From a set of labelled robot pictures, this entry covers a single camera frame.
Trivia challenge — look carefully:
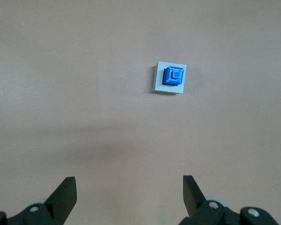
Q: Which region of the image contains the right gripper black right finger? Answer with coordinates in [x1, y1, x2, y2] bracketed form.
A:
[177, 175, 281, 225]

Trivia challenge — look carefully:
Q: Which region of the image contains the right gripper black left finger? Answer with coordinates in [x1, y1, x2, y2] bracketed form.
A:
[0, 177, 78, 225]

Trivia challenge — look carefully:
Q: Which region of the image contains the blue square plastic part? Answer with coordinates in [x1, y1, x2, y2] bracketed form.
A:
[162, 66, 185, 87]

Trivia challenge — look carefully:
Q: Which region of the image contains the gray square base block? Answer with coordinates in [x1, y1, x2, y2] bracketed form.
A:
[151, 61, 187, 95]

